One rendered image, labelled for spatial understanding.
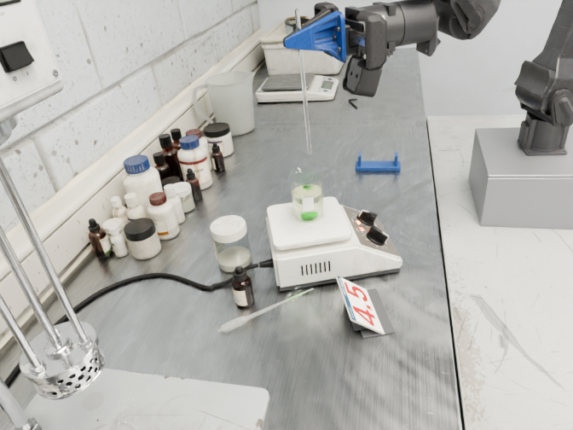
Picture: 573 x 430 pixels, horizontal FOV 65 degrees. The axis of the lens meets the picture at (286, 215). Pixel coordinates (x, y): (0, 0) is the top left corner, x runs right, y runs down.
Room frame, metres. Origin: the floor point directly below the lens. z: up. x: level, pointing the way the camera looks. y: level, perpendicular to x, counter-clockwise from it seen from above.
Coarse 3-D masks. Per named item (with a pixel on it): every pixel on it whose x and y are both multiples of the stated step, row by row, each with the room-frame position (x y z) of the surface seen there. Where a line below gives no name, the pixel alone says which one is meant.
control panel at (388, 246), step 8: (344, 208) 0.65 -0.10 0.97; (352, 216) 0.64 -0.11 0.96; (352, 224) 0.60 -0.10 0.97; (360, 224) 0.61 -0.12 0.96; (376, 224) 0.64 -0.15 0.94; (360, 232) 0.59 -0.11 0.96; (384, 232) 0.62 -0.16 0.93; (360, 240) 0.56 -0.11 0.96; (368, 240) 0.57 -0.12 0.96; (376, 248) 0.55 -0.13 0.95; (384, 248) 0.56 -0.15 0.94; (392, 248) 0.57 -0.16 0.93
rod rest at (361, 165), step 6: (360, 156) 0.91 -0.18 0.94; (396, 156) 0.89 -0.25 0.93; (360, 162) 0.91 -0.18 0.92; (366, 162) 0.93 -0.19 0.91; (372, 162) 0.92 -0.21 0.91; (378, 162) 0.92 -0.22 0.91; (384, 162) 0.92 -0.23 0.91; (390, 162) 0.91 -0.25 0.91; (396, 162) 0.89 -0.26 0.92; (360, 168) 0.91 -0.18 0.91; (366, 168) 0.90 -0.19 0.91; (372, 168) 0.90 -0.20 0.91; (378, 168) 0.90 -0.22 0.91; (384, 168) 0.89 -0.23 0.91; (390, 168) 0.89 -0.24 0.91; (396, 168) 0.89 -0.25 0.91
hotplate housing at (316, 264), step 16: (352, 240) 0.56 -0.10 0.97; (272, 256) 0.57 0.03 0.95; (288, 256) 0.54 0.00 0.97; (304, 256) 0.53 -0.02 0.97; (320, 256) 0.54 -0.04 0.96; (336, 256) 0.54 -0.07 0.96; (352, 256) 0.54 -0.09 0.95; (368, 256) 0.54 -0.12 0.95; (384, 256) 0.54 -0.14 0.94; (288, 272) 0.53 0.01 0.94; (304, 272) 0.53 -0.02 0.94; (320, 272) 0.53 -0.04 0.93; (336, 272) 0.54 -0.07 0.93; (352, 272) 0.54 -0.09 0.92; (368, 272) 0.54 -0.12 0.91; (384, 272) 0.55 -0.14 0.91; (288, 288) 0.53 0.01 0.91
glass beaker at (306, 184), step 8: (296, 168) 0.64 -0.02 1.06; (304, 168) 0.64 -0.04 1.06; (296, 176) 0.63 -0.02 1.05; (304, 176) 0.64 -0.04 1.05; (312, 176) 0.63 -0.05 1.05; (320, 176) 0.62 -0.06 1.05; (296, 184) 0.59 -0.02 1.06; (304, 184) 0.59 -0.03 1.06; (312, 184) 0.59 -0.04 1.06; (320, 184) 0.60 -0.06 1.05; (296, 192) 0.59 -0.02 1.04; (304, 192) 0.59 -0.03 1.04; (312, 192) 0.59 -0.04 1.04; (320, 192) 0.59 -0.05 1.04; (296, 200) 0.60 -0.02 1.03; (304, 200) 0.59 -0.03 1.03; (312, 200) 0.59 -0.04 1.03; (320, 200) 0.59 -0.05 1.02; (296, 208) 0.60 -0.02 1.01; (304, 208) 0.59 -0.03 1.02; (312, 208) 0.59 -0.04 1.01; (320, 208) 0.59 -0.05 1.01; (296, 216) 0.60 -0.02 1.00; (304, 216) 0.59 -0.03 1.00; (312, 216) 0.59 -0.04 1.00; (320, 216) 0.59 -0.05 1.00
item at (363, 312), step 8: (344, 280) 0.51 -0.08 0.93; (352, 288) 0.50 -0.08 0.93; (360, 288) 0.51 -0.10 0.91; (352, 296) 0.48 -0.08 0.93; (360, 296) 0.49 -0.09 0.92; (352, 304) 0.46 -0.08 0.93; (360, 304) 0.47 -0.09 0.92; (368, 304) 0.48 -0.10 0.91; (360, 312) 0.45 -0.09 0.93; (368, 312) 0.46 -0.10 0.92; (360, 320) 0.43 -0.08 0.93; (368, 320) 0.44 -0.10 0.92; (376, 320) 0.45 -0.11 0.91
